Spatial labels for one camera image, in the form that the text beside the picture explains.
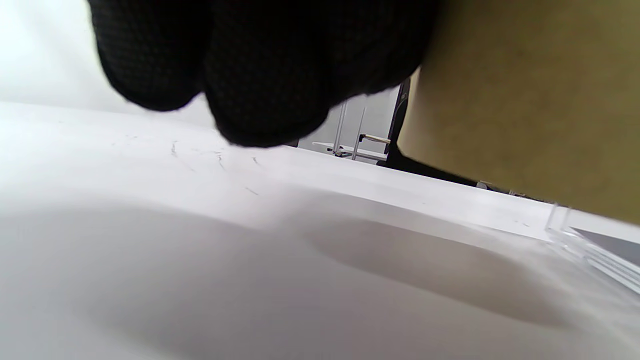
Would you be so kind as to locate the person's left hand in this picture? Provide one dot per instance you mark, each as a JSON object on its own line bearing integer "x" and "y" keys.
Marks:
{"x": 270, "y": 65}

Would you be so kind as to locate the tan bento box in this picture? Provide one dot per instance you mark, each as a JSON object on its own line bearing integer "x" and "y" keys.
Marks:
{"x": 530, "y": 100}

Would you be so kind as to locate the clear acrylic drawer organizer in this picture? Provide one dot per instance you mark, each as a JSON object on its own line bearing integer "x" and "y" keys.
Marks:
{"x": 565, "y": 225}

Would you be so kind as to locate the black liner mat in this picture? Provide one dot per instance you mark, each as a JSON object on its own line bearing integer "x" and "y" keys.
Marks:
{"x": 615, "y": 245}

